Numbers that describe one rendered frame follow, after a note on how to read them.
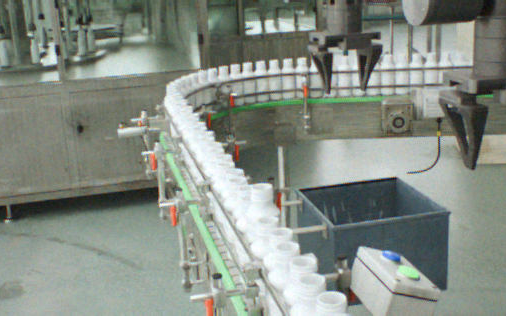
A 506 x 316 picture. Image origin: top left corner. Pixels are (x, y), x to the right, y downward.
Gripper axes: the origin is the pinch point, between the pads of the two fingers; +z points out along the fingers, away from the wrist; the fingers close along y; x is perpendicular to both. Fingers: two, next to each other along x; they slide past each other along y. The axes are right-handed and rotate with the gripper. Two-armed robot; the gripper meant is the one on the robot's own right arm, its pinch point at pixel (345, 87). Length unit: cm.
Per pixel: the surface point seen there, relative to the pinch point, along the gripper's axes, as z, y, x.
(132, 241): 135, 20, -286
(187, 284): 47, 24, -34
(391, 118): 42, -79, -144
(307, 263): 21.2, 14.2, 19.7
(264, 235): 22.1, 16.4, 5.1
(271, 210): 20.0, 13.6, -0.3
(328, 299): 21.2, 15.3, 31.0
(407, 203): 47, -44, -62
